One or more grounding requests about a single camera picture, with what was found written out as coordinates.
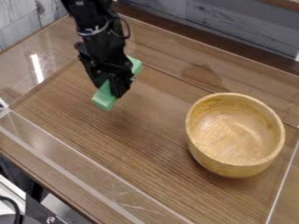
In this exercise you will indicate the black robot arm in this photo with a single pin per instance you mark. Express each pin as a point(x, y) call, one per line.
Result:
point(94, 14)

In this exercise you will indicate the clear acrylic tray wall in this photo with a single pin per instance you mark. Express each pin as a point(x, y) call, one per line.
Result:
point(109, 161)

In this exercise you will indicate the black metal bracket with screw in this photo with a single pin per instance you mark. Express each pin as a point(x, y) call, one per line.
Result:
point(38, 214)

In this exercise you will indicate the brown wooden bowl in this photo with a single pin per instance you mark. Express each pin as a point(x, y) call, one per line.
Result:
point(236, 134)

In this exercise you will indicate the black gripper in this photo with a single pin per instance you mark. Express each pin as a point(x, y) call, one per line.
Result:
point(105, 59)

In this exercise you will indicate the green rectangular block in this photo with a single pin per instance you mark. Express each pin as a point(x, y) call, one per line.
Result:
point(104, 98)

